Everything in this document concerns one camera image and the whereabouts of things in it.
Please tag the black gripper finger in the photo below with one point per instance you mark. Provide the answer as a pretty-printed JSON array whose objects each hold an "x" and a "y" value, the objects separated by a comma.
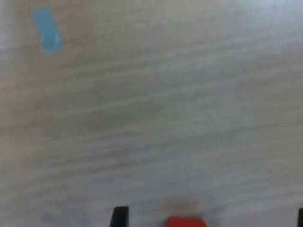
[
  {"x": 119, "y": 217},
  {"x": 300, "y": 218}
]

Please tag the red wooden cube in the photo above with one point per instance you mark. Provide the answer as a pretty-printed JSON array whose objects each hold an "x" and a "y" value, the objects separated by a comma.
[{"x": 185, "y": 222}]

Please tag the blue tape strip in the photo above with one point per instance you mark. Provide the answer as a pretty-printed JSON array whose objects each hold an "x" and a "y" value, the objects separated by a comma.
[{"x": 47, "y": 29}]

